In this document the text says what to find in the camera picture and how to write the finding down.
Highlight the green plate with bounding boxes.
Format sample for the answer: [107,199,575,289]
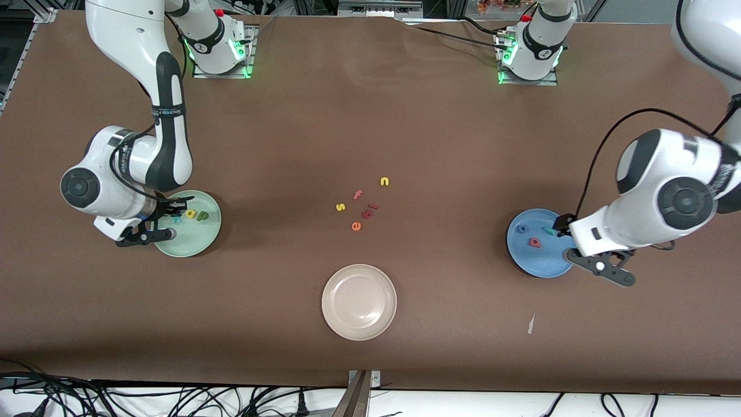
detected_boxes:
[153,190,222,258]

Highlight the aluminium profile rail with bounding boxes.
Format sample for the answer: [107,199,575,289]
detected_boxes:
[0,7,60,114]

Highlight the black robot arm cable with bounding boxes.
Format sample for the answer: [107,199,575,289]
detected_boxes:
[109,0,189,200]
[575,0,741,220]

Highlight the blue plate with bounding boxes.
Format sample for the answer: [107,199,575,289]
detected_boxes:
[507,208,578,279]

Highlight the orange artificial flowers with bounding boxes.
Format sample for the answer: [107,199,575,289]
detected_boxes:
[478,0,524,14]

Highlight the black base power cable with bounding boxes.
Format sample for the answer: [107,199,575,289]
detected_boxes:
[405,16,507,52]

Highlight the black floor cable tangle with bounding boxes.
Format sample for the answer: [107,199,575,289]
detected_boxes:
[0,359,348,417]

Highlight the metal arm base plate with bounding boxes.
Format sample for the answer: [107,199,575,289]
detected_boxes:
[192,23,258,79]
[498,32,559,86]

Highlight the silver metal frame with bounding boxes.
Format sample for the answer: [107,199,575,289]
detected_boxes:
[338,0,424,19]

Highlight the beige plate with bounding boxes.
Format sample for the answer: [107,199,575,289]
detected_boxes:
[321,264,398,341]

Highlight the metal table edge bracket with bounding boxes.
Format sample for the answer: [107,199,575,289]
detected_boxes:
[332,370,381,417]

